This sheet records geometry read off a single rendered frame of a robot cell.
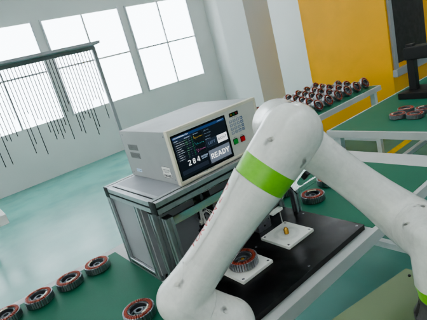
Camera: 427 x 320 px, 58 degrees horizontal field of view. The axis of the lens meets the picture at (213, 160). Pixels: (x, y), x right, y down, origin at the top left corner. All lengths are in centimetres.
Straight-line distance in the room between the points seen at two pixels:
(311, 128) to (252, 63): 461
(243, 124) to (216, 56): 804
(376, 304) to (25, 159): 696
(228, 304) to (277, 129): 40
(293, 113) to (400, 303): 59
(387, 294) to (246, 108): 84
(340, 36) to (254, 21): 112
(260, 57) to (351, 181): 447
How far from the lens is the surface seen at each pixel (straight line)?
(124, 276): 172
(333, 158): 94
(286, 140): 73
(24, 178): 762
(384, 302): 111
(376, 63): 486
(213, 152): 145
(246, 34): 530
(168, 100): 868
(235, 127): 151
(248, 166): 75
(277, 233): 160
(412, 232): 92
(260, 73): 532
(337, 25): 504
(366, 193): 99
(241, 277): 140
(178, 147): 136
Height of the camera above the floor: 156
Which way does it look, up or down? 16 degrees down
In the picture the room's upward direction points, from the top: 15 degrees counter-clockwise
